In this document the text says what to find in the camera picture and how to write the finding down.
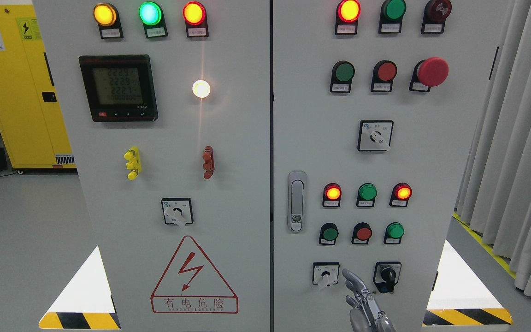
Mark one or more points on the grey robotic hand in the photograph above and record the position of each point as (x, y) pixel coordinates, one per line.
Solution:
(365, 315)

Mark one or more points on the silver cabinet door handle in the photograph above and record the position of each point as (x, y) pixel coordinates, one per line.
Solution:
(295, 209)

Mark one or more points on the red push button lower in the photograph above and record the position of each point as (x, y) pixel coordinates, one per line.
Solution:
(361, 233)

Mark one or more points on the red push button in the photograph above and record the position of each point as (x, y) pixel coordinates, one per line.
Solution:
(383, 76)
(361, 233)

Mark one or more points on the green push button lower right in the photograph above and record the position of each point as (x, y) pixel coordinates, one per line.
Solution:
(394, 233)

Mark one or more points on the green lamp middle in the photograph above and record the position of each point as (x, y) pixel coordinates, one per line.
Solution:
(366, 196)

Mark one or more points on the red lit lamp middle left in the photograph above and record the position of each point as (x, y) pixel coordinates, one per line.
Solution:
(332, 194)

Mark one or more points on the red lit lamp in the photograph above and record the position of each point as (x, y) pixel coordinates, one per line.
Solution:
(332, 194)
(400, 195)

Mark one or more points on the red lit lamp middle right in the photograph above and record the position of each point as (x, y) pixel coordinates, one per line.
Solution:
(400, 195)

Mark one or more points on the red electric hazard sticker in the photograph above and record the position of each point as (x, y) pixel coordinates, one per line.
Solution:
(191, 284)

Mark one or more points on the grey curtain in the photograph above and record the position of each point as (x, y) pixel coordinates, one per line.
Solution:
(495, 198)

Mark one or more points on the grey electrical cabinet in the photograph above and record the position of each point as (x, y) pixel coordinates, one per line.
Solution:
(270, 112)

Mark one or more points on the red terminal connector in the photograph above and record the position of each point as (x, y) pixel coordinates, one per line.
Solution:
(208, 159)

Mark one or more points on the red push button upper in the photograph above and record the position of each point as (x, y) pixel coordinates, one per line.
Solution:
(383, 76)

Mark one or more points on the green push button upper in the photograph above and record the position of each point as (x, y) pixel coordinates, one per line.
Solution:
(342, 75)

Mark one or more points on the red emergency stop button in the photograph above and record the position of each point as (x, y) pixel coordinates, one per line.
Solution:
(428, 73)

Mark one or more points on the yellow terminal connector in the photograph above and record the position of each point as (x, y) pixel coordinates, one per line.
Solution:
(133, 163)

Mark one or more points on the white lit indicator lamp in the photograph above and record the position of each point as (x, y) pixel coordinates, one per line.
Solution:
(201, 88)

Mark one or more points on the red indicator lamp top right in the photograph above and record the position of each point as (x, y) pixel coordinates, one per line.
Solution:
(347, 15)

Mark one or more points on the red indicator lamp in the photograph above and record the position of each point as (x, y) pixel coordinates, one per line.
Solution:
(347, 15)
(196, 20)

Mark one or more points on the green indicator lamp top right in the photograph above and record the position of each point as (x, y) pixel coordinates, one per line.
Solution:
(391, 16)

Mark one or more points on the green indicator lamp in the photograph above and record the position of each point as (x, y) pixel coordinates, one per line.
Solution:
(153, 20)
(391, 16)

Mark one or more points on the dark red buzzer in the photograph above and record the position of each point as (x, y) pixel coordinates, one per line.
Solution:
(435, 14)

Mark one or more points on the black digital power meter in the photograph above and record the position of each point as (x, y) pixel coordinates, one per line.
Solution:
(119, 88)

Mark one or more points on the red indicator lamp top left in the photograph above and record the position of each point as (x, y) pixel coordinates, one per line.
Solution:
(196, 20)

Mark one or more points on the green indicator lamp top left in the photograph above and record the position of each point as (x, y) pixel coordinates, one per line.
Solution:
(153, 20)

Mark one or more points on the yellow indicator lamp top left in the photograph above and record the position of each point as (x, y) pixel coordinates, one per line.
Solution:
(108, 21)

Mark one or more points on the yellow safety cabinet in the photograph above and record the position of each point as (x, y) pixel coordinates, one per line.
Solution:
(31, 122)

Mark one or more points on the black knob selector switch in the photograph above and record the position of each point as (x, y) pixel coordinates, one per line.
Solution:
(386, 276)

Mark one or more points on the white bottom selector switch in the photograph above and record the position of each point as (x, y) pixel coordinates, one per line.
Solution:
(325, 274)

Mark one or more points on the right door upper selector switch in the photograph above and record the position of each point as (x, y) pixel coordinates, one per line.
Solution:
(375, 135)

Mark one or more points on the door selector switch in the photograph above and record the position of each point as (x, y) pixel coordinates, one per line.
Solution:
(375, 135)
(177, 211)

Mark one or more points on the left door selector switch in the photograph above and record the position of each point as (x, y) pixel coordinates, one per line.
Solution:
(177, 211)

